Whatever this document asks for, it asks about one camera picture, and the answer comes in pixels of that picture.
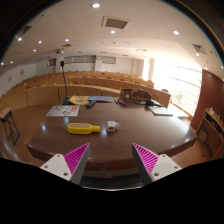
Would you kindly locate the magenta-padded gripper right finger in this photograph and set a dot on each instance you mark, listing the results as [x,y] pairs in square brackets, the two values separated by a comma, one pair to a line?
[165,166]

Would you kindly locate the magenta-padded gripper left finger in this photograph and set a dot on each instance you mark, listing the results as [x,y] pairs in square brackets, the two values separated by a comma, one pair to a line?
[56,166]

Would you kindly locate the yellow power strip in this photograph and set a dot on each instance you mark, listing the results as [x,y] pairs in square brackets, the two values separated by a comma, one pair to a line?
[81,128]

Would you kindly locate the white poster with red print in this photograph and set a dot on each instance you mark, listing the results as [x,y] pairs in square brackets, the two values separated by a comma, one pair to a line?
[63,111]

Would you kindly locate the grey notebook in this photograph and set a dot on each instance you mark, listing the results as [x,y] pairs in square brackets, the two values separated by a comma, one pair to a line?
[160,110]

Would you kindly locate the wooden shelf unit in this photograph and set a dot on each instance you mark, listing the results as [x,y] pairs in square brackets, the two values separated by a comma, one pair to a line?
[211,131]

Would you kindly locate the black desk device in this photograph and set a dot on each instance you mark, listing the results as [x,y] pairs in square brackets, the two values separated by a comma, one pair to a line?
[149,103]

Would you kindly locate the black gooseneck desk microphone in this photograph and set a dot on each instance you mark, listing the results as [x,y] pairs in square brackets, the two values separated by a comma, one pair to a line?
[66,101]

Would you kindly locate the yellow folder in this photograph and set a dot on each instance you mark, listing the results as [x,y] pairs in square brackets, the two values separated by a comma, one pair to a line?
[78,100]

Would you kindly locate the black remote control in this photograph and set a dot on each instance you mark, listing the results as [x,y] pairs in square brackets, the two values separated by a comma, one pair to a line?
[90,104]

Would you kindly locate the wooden auditorium seat rows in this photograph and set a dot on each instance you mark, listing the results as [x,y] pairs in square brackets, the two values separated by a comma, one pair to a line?
[40,95]

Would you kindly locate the red and blue marker pen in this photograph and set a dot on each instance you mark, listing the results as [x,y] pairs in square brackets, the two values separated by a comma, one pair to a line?
[122,102]

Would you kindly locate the wooden desk organizer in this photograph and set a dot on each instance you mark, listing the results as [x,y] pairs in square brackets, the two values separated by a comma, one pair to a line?
[135,95]

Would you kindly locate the blue printed booklet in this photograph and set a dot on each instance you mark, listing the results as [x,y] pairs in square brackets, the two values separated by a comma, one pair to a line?
[101,98]

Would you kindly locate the large bright window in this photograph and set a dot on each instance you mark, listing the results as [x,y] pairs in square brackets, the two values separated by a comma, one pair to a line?
[183,86]

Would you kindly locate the small ceiling air vent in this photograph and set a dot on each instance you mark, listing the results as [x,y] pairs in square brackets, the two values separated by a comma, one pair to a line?
[199,48]
[26,30]

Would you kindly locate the large square ceiling vent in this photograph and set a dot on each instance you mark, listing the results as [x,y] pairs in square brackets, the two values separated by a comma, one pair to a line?
[116,22]

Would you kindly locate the round ceiling lights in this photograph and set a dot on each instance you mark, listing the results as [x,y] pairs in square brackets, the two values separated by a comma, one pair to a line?
[96,5]

